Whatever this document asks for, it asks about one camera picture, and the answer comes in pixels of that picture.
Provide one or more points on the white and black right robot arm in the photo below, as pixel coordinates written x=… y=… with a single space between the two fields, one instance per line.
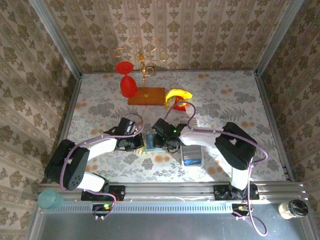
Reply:
x=237 y=147

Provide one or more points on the small connector board with LED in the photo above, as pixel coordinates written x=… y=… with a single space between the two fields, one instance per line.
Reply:
x=105 y=207
x=241 y=207

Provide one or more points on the floral patterned table cloth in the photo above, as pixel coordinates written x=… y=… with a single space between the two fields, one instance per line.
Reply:
x=212 y=82

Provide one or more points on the red plastic wine glass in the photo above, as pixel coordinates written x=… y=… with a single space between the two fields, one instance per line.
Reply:
x=128 y=87

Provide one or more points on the aluminium table edge bar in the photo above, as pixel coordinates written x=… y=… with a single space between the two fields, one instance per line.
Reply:
x=274 y=125
x=67 y=117

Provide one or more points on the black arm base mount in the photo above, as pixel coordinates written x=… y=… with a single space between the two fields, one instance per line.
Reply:
x=117 y=193
x=221 y=192

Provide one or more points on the blue VIP credit card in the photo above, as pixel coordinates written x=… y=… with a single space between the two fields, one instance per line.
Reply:
x=150 y=141

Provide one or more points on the yellow banana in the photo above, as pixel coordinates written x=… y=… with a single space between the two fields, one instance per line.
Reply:
x=175 y=93

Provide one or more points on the red plastic banana stand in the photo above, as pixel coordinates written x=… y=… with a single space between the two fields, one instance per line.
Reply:
x=180 y=107

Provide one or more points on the aluminium extrusion rail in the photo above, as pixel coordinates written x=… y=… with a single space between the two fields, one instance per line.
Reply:
x=175 y=190

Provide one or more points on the teal plastic cup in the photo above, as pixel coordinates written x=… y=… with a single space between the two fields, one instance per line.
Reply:
x=50 y=199

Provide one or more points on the grey metal plate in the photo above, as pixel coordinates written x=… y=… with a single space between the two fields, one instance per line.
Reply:
x=162 y=227

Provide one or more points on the glass jar with black lid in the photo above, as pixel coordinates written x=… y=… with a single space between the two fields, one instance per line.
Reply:
x=297 y=207

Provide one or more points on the aluminium frame post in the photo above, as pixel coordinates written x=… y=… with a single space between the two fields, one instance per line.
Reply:
x=57 y=37
x=277 y=37

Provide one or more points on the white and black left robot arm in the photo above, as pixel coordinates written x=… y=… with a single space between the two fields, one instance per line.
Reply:
x=67 y=165

